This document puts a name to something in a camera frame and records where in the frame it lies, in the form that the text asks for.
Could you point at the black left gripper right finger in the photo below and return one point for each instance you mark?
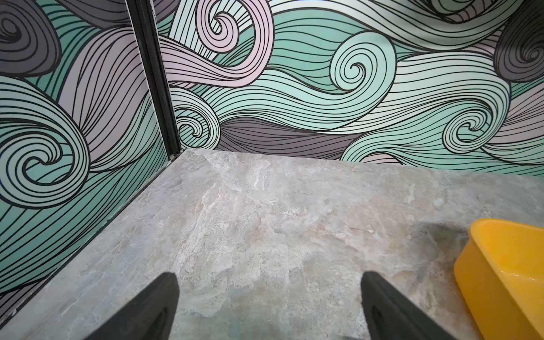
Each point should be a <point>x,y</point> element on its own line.
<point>391,315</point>

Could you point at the black frame corner post left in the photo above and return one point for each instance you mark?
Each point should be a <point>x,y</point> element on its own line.
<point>144,25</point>

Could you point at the yellow plastic storage box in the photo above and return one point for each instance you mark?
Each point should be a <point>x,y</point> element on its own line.
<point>500,275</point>

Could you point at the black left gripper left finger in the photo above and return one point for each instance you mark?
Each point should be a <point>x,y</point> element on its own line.
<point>149,315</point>

